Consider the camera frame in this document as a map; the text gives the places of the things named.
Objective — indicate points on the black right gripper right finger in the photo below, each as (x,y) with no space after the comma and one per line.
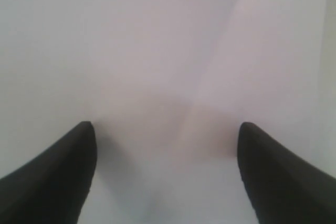
(281,186)

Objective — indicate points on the white paper with square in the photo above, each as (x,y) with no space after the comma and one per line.
(166,84)

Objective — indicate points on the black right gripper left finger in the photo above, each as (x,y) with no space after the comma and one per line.
(52,187)

